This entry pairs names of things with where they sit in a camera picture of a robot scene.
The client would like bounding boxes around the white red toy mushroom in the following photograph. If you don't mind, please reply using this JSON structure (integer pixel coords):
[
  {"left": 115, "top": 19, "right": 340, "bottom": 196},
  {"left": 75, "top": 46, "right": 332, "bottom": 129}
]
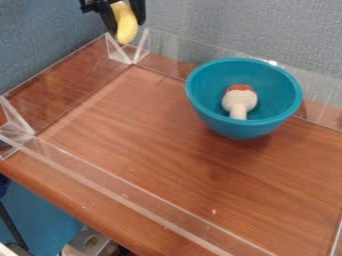
[{"left": 222, "top": 84, "right": 258, "bottom": 120}]

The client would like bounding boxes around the yellow toy banana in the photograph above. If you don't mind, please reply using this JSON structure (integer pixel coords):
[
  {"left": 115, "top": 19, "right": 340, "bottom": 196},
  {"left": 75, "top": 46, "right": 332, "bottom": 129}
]
[{"left": 111, "top": 1, "right": 139, "bottom": 44}]

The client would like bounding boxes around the blue plastic bowl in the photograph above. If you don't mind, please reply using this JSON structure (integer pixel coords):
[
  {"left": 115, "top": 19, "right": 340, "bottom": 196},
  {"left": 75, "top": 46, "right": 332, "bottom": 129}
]
[{"left": 185, "top": 58, "right": 304, "bottom": 139}]

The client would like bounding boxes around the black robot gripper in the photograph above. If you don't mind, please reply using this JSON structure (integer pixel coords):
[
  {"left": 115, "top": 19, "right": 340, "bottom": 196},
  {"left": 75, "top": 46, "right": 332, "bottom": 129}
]
[{"left": 79, "top": 0, "right": 146, "bottom": 33}]

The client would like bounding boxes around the grey metal bracket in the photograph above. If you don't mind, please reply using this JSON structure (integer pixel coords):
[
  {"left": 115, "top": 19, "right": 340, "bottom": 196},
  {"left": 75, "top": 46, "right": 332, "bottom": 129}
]
[{"left": 61, "top": 226, "right": 119, "bottom": 256}]

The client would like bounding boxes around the clear acrylic table barrier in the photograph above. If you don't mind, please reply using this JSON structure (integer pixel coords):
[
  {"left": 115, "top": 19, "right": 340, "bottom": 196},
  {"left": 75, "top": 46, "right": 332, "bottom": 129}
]
[{"left": 0, "top": 29, "right": 342, "bottom": 256}]

